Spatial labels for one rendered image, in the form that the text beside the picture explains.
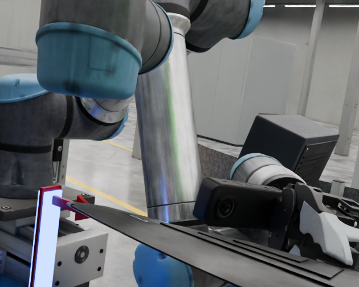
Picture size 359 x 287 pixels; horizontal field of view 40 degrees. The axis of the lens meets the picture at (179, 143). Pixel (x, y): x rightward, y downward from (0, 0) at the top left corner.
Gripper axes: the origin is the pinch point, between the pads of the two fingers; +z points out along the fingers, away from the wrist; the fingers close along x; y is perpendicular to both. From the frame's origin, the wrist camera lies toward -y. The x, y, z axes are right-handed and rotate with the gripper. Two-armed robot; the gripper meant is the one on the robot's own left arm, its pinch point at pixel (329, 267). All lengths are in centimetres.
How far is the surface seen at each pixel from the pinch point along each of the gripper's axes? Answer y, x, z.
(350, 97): 458, -55, -1033
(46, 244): -23.0, 6.6, -9.0
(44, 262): -22.8, 8.3, -8.9
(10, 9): -75, -20, -186
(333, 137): 27, -7, -68
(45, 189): -24.1, 1.3, -8.8
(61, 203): -22.4, 2.1, -8.3
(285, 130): 11, -7, -54
